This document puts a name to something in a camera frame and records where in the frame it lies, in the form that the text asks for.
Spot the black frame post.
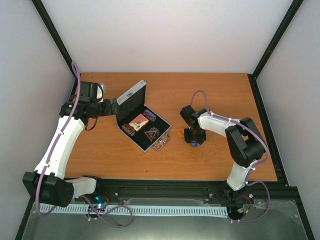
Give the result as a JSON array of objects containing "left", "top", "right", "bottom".
[
  {"left": 31, "top": 0, "right": 76, "bottom": 77},
  {"left": 252, "top": 0, "right": 304, "bottom": 81}
]

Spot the green lit circuit board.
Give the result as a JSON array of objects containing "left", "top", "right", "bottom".
[{"left": 93, "top": 193, "right": 110, "bottom": 214}]

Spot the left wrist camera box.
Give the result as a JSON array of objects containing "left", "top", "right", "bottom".
[{"left": 78, "top": 81, "right": 106, "bottom": 103}]

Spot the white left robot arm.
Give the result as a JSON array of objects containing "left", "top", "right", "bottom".
[{"left": 22, "top": 98, "right": 119, "bottom": 207}]

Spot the white slotted cable duct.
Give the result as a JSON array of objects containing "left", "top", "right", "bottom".
[{"left": 52, "top": 203, "right": 228, "bottom": 218}]

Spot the clear round plastic disc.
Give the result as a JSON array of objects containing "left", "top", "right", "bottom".
[{"left": 149, "top": 127, "right": 160, "bottom": 139}]

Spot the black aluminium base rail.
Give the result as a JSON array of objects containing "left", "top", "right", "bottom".
[{"left": 85, "top": 178, "right": 302, "bottom": 206}]

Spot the left black frame post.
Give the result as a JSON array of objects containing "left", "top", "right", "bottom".
[{"left": 31, "top": 0, "right": 76, "bottom": 77}]

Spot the right black frame post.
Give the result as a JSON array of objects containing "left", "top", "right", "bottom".
[{"left": 252, "top": 0, "right": 304, "bottom": 81}]

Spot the right black side rail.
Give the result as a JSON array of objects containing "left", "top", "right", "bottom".
[{"left": 247, "top": 74, "right": 289, "bottom": 185}]

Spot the playing card deck box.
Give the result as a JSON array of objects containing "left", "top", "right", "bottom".
[{"left": 129, "top": 114, "right": 149, "bottom": 132}]

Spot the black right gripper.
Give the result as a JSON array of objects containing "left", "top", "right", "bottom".
[{"left": 185, "top": 128, "right": 207, "bottom": 144}]

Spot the purple poker chip stack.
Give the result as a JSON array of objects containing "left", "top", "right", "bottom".
[{"left": 143, "top": 109, "right": 157, "bottom": 122}]

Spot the aluminium poker case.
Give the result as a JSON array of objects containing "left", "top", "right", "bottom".
[{"left": 116, "top": 80, "right": 172, "bottom": 153}]

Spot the black red triangular button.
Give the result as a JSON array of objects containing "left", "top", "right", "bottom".
[{"left": 144, "top": 130, "right": 158, "bottom": 142}]

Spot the orange round dealer button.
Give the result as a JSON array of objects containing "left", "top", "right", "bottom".
[{"left": 177, "top": 129, "right": 185, "bottom": 138}]

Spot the metal front plate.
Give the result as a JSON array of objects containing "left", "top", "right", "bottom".
[{"left": 17, "top": 199, "right": 313, "bottom": 240}]

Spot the blue round blind button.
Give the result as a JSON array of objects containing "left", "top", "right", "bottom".
[{"left": 189, "top": 142, "right": 199, "bottom": 148}]

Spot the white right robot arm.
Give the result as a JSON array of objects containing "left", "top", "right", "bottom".
[{"left": 180, "top": 105, "right": 268, "bottom": 202}]

